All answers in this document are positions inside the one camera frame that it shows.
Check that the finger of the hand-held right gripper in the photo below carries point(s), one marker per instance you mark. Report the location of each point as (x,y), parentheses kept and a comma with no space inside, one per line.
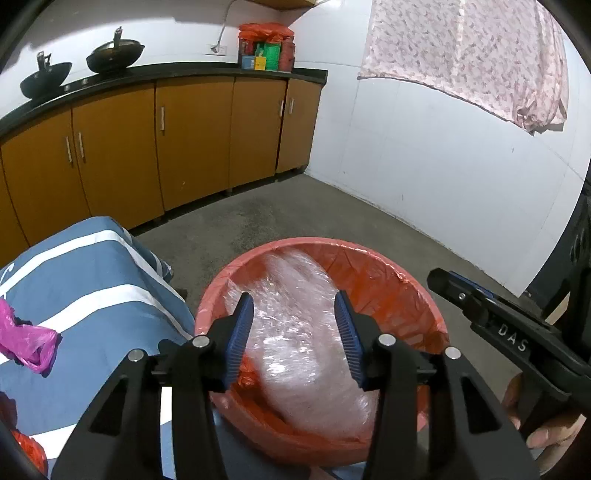
(485,314)

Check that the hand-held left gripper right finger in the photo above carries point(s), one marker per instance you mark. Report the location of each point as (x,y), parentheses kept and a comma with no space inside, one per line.
(348,341)

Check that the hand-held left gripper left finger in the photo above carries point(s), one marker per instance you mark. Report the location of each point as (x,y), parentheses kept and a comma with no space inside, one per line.
(240,341)

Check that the large bubble wrap sheet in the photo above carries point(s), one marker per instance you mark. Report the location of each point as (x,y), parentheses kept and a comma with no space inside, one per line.
(300,350)

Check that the red plastic basket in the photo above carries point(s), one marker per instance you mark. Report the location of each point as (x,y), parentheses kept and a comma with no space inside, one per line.
(323,452)

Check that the person's right hand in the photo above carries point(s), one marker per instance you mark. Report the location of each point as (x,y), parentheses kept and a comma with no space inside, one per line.
(554,438)

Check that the blue white striped cloth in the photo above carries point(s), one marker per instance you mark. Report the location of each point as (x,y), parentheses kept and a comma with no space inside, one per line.
(101,277)

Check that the purple plastic bag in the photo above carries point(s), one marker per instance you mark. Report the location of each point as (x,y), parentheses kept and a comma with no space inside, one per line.
(32,339)

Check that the wooden base cabinet row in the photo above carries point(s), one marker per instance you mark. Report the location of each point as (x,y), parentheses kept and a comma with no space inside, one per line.
(184,138)

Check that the large red plastic bag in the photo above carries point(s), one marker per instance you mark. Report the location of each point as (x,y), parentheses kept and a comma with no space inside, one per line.
(30,454)

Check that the pink floral curtain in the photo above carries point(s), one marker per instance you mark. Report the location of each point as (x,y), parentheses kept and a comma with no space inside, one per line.
(466,50)

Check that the green box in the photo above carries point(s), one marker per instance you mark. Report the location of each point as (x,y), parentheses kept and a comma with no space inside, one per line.
(269,55)

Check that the red jar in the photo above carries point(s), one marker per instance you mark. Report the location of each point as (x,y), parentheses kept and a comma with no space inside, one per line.
(287,55)

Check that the red bag over containers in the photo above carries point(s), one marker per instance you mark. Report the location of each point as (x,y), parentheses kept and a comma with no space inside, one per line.
(265,32)

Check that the black wok with lid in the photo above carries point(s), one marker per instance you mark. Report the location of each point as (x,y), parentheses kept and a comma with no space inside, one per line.
(115,53)

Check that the black open wok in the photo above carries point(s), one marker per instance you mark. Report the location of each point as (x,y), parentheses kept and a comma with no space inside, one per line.
(46,78)

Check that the wooden upper cabinets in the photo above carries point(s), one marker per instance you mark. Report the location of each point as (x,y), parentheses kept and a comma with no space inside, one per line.
(295,3)

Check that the white wall outlet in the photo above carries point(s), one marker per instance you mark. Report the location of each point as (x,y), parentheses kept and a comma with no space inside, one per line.
(217,49)

